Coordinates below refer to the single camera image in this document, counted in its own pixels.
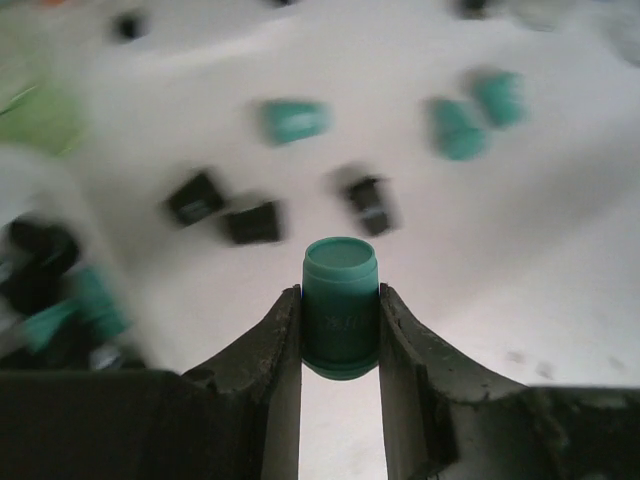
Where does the white storage basket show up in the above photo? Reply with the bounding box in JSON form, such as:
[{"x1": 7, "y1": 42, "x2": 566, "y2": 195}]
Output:
[{"x1": 1, "y1": 145, "x2": 147, "y2": 370}]

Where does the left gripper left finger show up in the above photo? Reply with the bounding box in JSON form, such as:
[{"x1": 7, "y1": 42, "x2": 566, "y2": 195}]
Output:
[{"x1": 1, "y1": 287, "x2": 301, "y2": 479}]

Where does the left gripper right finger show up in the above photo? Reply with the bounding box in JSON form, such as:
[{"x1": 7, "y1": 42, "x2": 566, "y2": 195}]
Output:
[{"x1": 379, "y1": 285, "x2": 639, "y2": 479}]

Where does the black coffee capsule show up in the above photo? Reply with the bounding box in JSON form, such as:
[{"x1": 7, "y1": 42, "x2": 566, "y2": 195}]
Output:
[
  {"x1": 163, "y1": 169, "x2": 228, "y2": 226},
  {"x1": 341, "y1": 175, "x2": 396, "y2": 237},
  {"x1": 223, "y1": 200, "x2": 285, "y2": 245}
]

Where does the green glass cup left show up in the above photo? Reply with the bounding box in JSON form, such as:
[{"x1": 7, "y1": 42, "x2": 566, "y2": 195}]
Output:
[{"x1": 1, "y1": 16, "x2": 85, "y2": 156}]

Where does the teal coffee capsule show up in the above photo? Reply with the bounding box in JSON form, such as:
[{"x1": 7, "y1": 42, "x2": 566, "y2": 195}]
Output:
[
  {"x1": 427, "y1": 97, "x2": 487, "y2": 161},
  {"x1": 258, "y1": 98, "x2": 331, "y2": 146},
  {"x1": 471, "y1": 70, "x2": 526, "y2": 128},
  {"x1": 301, "y1": 237, "x2": 380, "y2": 381}
]

